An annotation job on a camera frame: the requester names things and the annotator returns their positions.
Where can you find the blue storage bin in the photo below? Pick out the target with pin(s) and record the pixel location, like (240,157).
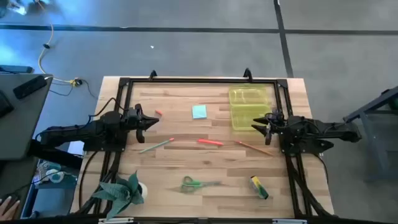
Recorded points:
(53,202)

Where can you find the orange wooden pencil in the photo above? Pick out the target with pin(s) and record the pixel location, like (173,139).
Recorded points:
(253,148)

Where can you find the artificial plant in white pot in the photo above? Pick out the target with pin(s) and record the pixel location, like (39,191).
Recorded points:
(119,193)

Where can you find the translucent yellow-green pencil case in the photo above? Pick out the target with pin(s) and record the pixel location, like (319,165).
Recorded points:
(248,102)

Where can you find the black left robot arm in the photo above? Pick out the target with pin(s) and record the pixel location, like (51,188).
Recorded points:
(93,130)

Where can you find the light blue sticky note pad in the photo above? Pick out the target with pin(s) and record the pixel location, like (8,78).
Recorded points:
(199,112)

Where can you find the silver aluminium bracket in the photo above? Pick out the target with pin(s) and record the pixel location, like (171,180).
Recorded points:
(116,220)
(289,221)

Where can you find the flat black device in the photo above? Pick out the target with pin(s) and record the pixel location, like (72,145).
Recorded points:
(15,69)

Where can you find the small orange eraser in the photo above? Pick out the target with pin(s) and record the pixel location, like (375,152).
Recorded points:
(159,112)

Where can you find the grey desk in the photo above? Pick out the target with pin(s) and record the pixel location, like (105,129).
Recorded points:
(21,124)

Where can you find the person's hand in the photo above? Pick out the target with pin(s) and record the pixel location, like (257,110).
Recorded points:
(7,210)

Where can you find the black smartphone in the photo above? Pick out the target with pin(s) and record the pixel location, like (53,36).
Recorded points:
(29,87)

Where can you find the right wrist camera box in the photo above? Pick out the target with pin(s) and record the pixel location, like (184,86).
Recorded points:
(276,115)

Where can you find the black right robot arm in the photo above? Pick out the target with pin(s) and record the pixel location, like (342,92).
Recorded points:
(326,129)

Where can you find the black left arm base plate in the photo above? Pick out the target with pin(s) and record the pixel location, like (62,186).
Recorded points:
(93,148)

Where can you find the black frame clamp hook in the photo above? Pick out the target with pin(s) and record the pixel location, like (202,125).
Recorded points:
(152,75)
(247,75)

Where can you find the black keyboard edge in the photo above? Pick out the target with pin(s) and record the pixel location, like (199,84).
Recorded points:
(4,105)

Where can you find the black desk beam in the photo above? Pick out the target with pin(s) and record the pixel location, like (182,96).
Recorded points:
(56,155)

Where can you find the table with blue metal legs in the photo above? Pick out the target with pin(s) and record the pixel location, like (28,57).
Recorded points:
(367,108)

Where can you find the black metal table frame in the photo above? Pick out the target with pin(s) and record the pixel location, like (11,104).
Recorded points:
(202,80)

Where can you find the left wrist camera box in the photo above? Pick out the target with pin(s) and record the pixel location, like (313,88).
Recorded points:
(131,112)

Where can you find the white tape roll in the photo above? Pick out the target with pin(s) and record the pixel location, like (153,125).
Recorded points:
(60,177)

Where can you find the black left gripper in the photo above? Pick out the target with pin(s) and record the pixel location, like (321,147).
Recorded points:
(140,124)

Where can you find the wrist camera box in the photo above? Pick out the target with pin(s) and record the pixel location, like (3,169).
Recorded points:
(131,112)
(276,115)

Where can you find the yellow green crayon box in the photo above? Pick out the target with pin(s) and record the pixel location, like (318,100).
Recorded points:
(258,186)

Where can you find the white paper sheet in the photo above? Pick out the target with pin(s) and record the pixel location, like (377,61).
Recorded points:
(74,148)

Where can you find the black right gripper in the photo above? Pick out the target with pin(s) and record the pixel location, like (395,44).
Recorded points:
(275,129)

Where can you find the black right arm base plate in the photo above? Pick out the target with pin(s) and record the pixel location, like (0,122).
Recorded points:
(311,147)

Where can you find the teal pencil with eraser cap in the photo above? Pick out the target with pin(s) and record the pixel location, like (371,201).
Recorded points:
(155,146)

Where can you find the orange marker pen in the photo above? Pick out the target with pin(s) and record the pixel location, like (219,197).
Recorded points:
(210,142)

